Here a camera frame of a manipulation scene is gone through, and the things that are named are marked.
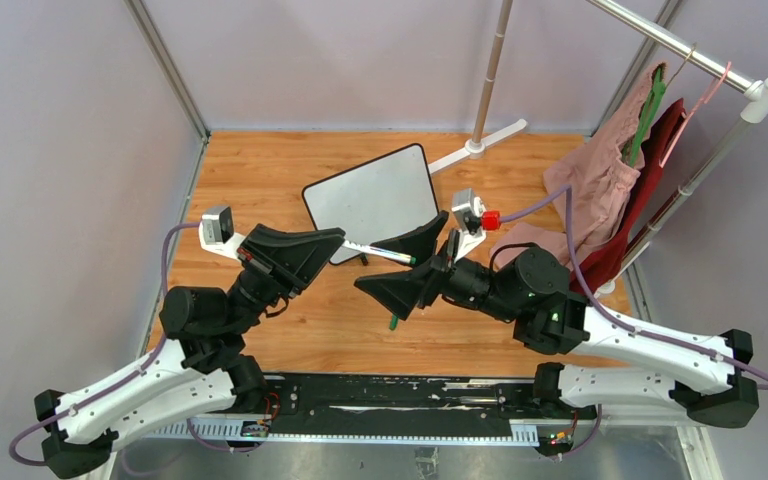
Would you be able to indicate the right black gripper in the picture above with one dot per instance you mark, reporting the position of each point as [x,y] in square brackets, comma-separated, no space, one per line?
[399,291]

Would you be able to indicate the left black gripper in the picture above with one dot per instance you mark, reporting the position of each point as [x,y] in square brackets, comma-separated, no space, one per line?
[291,259]

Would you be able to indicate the whiteboard marker white body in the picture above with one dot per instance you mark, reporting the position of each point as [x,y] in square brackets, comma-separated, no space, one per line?
[398,257]

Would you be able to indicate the small whiteboard black frame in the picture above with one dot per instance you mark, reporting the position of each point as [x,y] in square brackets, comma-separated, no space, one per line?
[378,199]

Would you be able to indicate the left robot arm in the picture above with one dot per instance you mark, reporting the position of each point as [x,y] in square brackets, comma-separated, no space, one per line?
[199,367]

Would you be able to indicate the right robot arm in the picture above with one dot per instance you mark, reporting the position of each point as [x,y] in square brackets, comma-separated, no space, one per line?
[595,356]

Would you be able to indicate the dark red garment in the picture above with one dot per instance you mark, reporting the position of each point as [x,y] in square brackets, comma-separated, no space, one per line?
[605,263]

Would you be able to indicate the pink garment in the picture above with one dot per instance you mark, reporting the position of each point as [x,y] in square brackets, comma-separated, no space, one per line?
[600,181]

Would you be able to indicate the green clothes hanger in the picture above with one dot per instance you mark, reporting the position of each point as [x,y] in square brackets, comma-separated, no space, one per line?
[649,108]

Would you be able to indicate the pink clothes hanger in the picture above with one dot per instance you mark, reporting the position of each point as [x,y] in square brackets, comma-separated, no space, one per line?
[695,109]

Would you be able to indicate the metal clothes rack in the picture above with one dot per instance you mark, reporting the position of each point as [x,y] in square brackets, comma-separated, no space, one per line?
[657,34]

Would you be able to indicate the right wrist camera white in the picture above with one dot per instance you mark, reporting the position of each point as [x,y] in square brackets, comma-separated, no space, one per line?
[473,220]

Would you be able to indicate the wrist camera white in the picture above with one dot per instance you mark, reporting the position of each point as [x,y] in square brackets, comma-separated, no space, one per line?
[473,220]
[217,233]

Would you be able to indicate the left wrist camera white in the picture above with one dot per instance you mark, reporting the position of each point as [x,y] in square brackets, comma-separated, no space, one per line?
[217,233]

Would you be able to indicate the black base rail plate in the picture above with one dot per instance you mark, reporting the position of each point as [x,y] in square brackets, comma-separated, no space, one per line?
[414,408]

